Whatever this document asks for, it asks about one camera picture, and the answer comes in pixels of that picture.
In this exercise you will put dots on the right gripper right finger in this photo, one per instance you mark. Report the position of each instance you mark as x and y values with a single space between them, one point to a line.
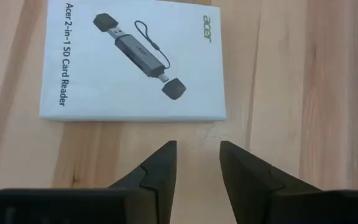
247 186

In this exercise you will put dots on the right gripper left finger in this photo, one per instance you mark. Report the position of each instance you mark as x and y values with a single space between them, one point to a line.
160 180

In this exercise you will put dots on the white card reader box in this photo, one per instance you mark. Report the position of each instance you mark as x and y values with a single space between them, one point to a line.
185 56

